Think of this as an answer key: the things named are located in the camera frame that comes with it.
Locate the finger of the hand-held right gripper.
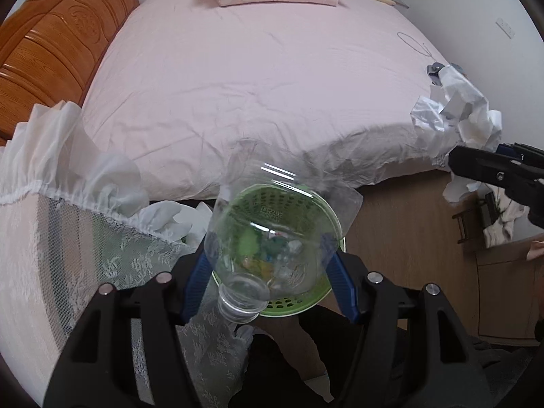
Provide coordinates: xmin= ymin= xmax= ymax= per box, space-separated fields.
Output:
xmin=496 ymin=142 xmax=544 ymax=169
xmin=448 ymin=144 xmax=544 ymax=226

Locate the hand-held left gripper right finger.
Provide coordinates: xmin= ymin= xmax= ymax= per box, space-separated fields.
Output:
xmin=324 ymin=238 xmax=489 ymax=408

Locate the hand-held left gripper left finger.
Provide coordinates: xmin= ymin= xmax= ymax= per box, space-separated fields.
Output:
xmin=42 ymin=249 xmax=213 ymax=408

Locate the green plastic basket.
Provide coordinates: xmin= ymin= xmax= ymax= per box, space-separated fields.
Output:
xmin=210 ymin=183 xmax=346 ymax=319

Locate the clear plastic bottle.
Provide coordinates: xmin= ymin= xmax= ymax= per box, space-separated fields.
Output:
xmin=204 ymin=138 xmax=364 ymax=321

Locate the white paper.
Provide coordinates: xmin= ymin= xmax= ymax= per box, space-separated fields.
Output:
xmin=410 ymin=66 xmax=504 ymax=202

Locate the white crumpled tissue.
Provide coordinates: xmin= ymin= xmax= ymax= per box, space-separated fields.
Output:
xmin=147 ymin=202 xmax=213 ymax=247

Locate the small wooden stool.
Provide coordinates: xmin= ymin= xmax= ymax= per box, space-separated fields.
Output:
xmin=453 ymin=193 xmax=498 ymax=245

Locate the cream cloth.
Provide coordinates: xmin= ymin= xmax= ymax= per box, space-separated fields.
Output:
xmin=484 ymin=198 xmax=528 ymax=247

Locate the small grey item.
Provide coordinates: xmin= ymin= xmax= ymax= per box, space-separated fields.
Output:
xmin=427 ymin=63 xmax=464 ymax=83

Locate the white lace tablecloth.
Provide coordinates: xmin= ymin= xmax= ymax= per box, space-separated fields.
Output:
xmin=0 ymin=100 xmax=256 ymax=408

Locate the wooden cabinet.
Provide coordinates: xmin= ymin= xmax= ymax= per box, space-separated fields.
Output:
xmin=475 ymin=234 xmax=544 ymax=347

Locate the bed with pink sheet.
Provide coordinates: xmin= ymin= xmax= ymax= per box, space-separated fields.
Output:
xmin=81 ymin=0 xmax=457 ymax=200

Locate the wooden headboard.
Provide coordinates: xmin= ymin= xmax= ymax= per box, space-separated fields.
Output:
xmin=0 ymin=0 xmax=141 ymax=147

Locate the thin cable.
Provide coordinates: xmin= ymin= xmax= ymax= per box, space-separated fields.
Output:
xmin=397 ymin=32 xmax=438 ymax=64

